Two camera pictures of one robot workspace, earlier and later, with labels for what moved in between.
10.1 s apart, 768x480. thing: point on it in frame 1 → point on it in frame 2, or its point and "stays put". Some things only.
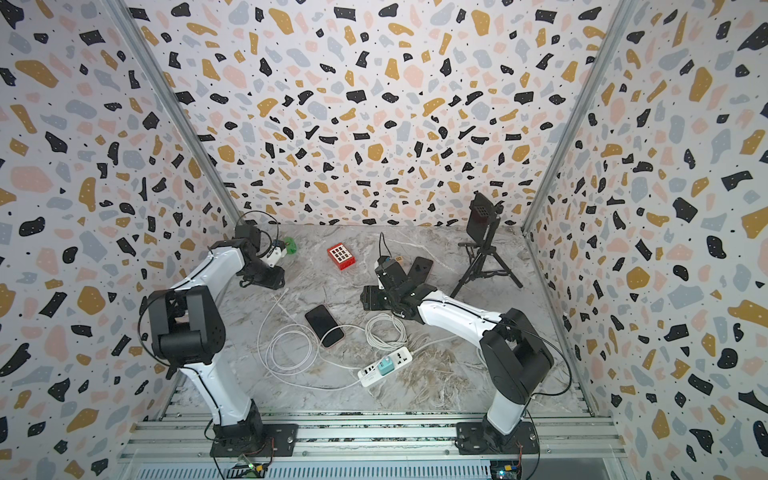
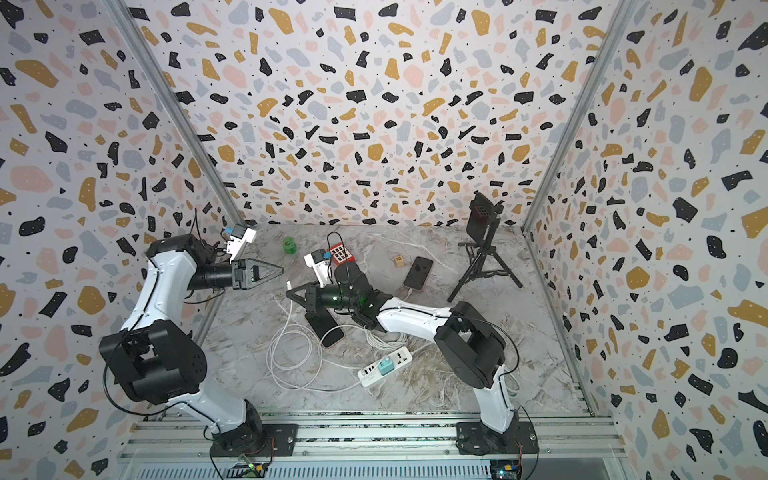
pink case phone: x=420 y=269 stays put
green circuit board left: x=247 y=471 stays put
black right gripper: x=369 y=298 → x=313 y=302
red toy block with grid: x=342 y=256 stays put
